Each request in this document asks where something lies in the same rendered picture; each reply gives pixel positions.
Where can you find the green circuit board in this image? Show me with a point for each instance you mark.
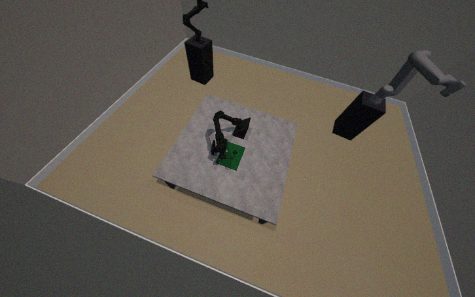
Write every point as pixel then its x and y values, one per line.
pixel 235 158

